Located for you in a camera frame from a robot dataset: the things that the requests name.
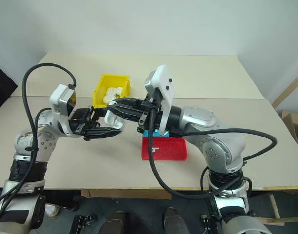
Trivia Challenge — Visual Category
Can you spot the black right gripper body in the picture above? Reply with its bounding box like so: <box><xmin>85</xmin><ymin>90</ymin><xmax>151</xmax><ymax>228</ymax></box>
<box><xmin>136</xmin><ymin>88</ymin><xmax>164</xmax><ymax>134</ymax></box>

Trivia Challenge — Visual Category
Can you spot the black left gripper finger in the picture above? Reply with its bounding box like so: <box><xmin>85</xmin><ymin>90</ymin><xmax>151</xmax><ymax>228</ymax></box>
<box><xmin>92</xmin><ymin>106</ymin><xmax>111</xmax><ymax>117</ymax></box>
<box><xmin>83</xmin><ymin>126</ymin><xmax>122</xmax><ymax>142</ymax></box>

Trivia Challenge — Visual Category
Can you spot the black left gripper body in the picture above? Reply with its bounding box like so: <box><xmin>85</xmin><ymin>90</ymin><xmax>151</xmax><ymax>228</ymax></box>
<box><xmin>68</xmin><ymin>106</ymin><xmax>101</xmax><ymax>137</ymax></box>

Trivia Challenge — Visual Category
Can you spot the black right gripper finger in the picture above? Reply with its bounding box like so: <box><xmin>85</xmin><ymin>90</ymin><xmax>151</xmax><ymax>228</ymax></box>
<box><xmin>106</xmin><ymin>103</ymin><xmax>143</xmax><ymax>122</ymax></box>
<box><xmin>113</xmin><ymin>97</ymin><xmax>146</xmax><ymax>106</ymax></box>

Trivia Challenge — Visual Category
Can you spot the yellow plastic bin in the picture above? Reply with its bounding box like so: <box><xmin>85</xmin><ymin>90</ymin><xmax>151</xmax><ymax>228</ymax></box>
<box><xmin>92</xmin><ymin>74</ymin><xmax>132</xmax><ymax>109</ymax></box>

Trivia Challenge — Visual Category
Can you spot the blue plastic tray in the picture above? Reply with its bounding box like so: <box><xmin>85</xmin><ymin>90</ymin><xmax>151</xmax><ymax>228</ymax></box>
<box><xmin>143</xmin><ymin>129</ymin><xmax>170</xmax><ymax>138</ymax></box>

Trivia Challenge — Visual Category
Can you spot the red plastic tray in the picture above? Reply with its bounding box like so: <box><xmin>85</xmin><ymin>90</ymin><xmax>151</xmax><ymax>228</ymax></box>
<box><xmin>140</xmin><ymin>136</ymin><xmax>189</xmax><ymax>162</ymax></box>

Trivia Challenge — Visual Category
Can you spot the brown cardboard strip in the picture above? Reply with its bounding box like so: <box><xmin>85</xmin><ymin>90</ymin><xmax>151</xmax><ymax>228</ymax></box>
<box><xmin>80</xmin><ymin>189</ymin><xmax>173</xmax><ymax>200</ymax></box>

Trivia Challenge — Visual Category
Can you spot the black cloth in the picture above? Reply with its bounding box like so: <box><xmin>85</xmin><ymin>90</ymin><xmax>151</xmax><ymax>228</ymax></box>
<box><xmin>0</xmin><ymin>66</ymin><xmax>19</xmax><ymax>117</ymax></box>

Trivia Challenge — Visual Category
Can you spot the dark rounded shape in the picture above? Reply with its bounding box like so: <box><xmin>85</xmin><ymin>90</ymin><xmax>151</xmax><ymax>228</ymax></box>
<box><xmin>105</xmin><ymin>210</ymin><xmax>127</xmax><ymax>234</ymax></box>
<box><xmin>163</xmin><ymin>207</ymin><xmax>189</xmax><ymax>234</ymax></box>

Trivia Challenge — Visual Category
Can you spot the black floor box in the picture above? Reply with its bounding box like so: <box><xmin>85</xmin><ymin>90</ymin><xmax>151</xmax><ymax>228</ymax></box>
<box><xmin>71</xmin><ymin>214</ymin><xmax>97</xmax><ymax>234</ymax></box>
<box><xmin>200</xmin><ymin>214</ymin><xmax>214</xmax><ymax>234</ymax></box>

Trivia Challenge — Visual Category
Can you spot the white crumpled floor object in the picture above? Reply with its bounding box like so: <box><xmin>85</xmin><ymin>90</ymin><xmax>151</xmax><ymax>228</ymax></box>
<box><xmin>43</xmin><ymin>203</ymin><xmax>60</xmax><ymax>218</ymax></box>

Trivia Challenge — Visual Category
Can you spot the brown cardboard box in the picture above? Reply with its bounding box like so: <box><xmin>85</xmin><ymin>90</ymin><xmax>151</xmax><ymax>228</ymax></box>
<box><xmin>281</xmin><ymin>110</ymin><xmax>298</xmax><ymax>155</ymax></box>

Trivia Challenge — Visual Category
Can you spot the wooden table leg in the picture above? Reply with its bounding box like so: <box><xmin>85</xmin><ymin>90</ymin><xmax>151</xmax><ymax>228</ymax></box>
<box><xmin>268</xmin><ymin>193</ymin><xmax>282</xmax><ymax>220</ymax></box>

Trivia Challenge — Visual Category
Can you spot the wooden floor bar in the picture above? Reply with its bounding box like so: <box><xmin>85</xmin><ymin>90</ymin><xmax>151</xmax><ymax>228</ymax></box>
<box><xmin>260</xmin><ymin>215</ymin><xmax>298</xmax><ymax>226</ymax></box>

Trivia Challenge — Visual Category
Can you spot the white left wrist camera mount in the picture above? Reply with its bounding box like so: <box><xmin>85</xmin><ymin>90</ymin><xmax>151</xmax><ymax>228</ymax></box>
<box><xmin>49</xmin><ymin>84</ymin><xmax>78</xmax><ymax>138</ymax></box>

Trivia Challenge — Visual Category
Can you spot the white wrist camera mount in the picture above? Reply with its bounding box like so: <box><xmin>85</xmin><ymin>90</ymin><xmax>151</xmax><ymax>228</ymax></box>
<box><xmin>49</xmin><ymin>84</ymin><xmax>78</xmax><ymax>138</ymax></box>
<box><xmin>144</xmin><ymin>64</ymin><xmax>177</xmax><ymax>134</ymax></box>

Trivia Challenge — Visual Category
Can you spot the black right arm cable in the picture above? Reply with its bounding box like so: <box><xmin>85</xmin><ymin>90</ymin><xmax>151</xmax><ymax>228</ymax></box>
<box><xmin>169</xmin><ymin>127</ymin><xmax>278</xmax><ymax>162</ymax></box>
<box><xmin>147</xmin><ymin>107</ymin><xmax>220</xmax><ymax>198</ymax></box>

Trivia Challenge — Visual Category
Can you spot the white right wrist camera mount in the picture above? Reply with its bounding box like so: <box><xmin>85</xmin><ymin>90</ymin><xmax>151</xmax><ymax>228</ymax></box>
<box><xmin>144</xmin><ymin>64</ymin><xmax>177</xmax><ymax>134</ymax></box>

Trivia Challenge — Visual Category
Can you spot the wooden frame beam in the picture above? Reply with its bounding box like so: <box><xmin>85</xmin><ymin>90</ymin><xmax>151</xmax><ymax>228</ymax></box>
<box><xmin>271</xmin><ymin>71</ymin><xmax>298</xmax><ymax>109</ymax></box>

